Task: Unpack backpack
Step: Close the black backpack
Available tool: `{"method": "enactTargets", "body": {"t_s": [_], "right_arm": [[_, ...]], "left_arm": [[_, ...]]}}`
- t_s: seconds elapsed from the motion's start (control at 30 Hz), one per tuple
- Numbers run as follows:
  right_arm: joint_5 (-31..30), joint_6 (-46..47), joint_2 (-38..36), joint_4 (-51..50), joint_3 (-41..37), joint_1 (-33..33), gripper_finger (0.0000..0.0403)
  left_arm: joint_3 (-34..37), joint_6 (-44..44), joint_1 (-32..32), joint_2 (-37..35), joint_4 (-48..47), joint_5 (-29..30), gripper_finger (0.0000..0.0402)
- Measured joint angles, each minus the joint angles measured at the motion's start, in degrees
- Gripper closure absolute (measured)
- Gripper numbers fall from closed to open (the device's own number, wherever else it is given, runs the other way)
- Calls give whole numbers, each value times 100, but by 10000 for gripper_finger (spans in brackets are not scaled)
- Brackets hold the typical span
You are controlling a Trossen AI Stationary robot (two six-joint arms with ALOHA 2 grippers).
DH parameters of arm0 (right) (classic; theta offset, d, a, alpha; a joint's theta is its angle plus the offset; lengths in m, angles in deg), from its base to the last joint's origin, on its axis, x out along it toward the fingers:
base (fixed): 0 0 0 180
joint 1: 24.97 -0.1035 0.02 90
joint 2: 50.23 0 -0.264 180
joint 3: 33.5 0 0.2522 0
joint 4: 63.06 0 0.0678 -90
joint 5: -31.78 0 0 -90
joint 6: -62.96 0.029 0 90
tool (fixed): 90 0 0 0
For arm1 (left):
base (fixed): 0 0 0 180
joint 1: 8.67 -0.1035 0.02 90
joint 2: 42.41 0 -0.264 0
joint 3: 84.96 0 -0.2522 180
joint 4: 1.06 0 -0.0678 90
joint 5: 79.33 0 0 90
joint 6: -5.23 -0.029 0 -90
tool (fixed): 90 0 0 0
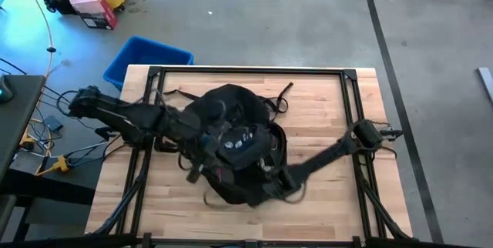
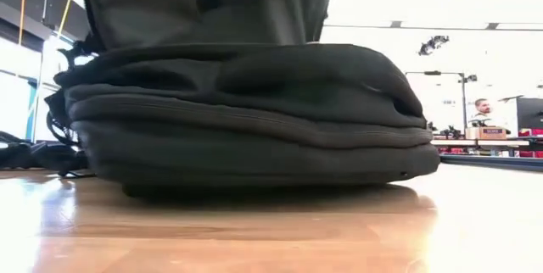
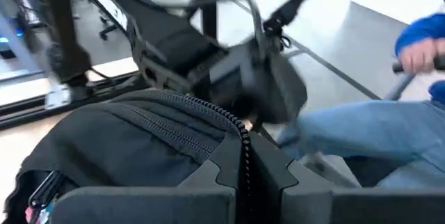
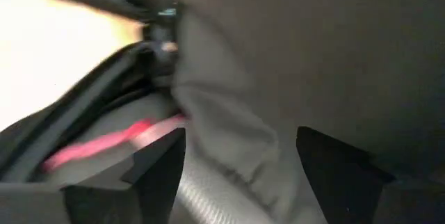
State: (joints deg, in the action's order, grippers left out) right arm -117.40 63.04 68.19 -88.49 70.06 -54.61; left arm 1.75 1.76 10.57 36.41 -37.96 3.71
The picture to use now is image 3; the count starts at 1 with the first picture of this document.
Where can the black office chair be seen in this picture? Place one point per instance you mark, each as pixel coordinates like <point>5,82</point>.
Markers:
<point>107,29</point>

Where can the black backpack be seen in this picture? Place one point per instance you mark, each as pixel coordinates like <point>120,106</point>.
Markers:
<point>121,140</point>

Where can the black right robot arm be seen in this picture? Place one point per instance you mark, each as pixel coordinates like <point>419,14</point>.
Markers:
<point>153,18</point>

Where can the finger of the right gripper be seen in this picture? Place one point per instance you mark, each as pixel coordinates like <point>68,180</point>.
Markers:
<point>248,112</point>

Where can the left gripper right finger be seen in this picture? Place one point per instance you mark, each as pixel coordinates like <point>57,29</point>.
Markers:
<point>347,206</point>

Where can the person's hand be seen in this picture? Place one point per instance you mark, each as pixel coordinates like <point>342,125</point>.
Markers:
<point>417,55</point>

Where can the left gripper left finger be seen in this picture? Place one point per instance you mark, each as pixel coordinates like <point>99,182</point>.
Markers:
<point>139,206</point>

